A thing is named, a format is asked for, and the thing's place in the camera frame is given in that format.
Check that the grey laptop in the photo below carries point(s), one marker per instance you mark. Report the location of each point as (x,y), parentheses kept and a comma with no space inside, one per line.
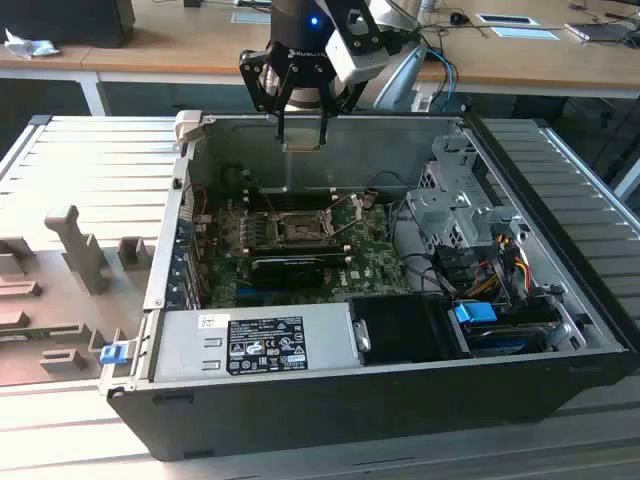
(597,32)

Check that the black open PC case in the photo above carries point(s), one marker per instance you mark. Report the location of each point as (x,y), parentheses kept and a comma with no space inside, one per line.
(300,415)

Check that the wooden desk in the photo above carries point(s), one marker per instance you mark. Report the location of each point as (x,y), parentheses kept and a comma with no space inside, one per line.
(175,45)

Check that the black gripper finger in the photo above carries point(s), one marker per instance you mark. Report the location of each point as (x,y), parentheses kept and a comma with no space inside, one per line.
(324,130)
(252,80)

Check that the grey parts rack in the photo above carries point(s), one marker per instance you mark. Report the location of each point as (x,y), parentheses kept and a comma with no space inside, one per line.
(45,272)

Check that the silver drive cage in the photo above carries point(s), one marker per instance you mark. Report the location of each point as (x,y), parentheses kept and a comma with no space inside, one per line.
(440,207)

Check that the crumpled white paper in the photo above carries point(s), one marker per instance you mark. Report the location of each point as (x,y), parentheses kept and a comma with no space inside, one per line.
(30,47)

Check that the black computer box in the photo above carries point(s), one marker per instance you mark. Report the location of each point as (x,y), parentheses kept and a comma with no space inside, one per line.
(65,20)

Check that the green motherboard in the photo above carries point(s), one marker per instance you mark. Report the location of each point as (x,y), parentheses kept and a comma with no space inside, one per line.
(370,255)

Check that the black graphics card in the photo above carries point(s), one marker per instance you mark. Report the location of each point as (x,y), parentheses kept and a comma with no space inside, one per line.
(285,274)

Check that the beige case latch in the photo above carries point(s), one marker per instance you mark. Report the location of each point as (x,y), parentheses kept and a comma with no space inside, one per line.
(187,122)

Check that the silver power supply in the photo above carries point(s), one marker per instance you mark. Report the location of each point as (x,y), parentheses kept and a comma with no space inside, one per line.
(190,350)

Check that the white cup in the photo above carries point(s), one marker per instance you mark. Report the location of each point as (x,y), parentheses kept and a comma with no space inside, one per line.
(429,5)

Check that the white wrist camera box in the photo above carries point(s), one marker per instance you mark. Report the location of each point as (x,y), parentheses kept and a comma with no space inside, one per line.
(360,67)

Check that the CPU socket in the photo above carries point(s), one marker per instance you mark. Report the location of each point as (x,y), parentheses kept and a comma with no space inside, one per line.
(295,225)

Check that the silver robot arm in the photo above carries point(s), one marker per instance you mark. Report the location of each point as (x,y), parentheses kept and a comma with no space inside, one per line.
(395,15)

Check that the black RAM slot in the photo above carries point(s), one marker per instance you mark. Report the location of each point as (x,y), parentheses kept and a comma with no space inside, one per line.
(305,202)
(305,194)
(305,198)
(305,206)

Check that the CPU with silver top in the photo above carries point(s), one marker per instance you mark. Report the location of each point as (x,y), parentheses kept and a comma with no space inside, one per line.
(301,140)

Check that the hard disk in blue carrier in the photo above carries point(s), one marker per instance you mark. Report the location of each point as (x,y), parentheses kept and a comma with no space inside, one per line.
(472,312)

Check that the black computer mouse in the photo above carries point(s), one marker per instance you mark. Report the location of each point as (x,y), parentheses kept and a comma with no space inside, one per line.
(457,18)

